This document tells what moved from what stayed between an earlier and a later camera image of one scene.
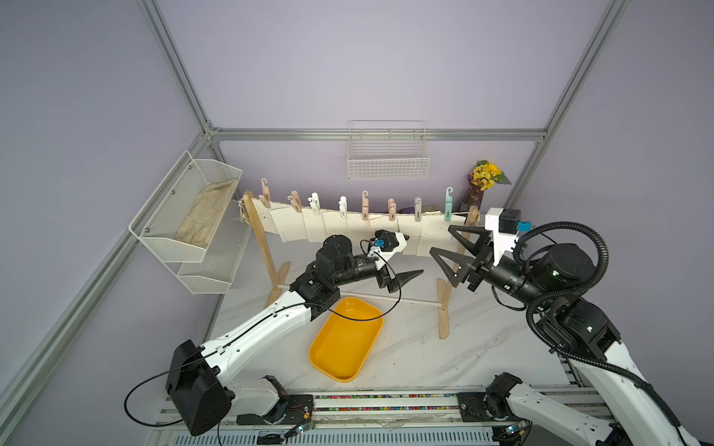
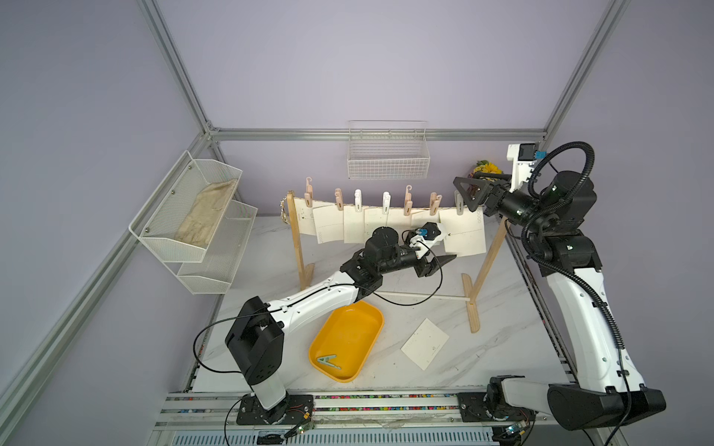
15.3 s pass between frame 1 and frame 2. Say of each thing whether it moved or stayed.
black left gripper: moved
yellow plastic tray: stayed
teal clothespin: moved
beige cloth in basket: stayed
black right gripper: moved
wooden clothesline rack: moved
